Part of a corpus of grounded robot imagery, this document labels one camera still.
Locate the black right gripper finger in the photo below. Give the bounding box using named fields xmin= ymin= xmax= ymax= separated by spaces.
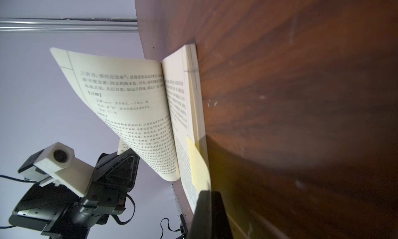
xmin=188 ymin=190 xmax=233 ymax=239

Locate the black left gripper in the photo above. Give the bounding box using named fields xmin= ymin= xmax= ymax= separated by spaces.
xmin=8 ymin=152 xmax=140 ymax=239

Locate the dark blue book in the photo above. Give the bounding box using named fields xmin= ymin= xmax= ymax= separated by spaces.
xmin=50 ymin=44 xmax=211 ymax=211

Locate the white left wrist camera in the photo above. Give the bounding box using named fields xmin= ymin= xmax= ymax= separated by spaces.
xmin=18 ymin=142 xmax=94 ymax=198

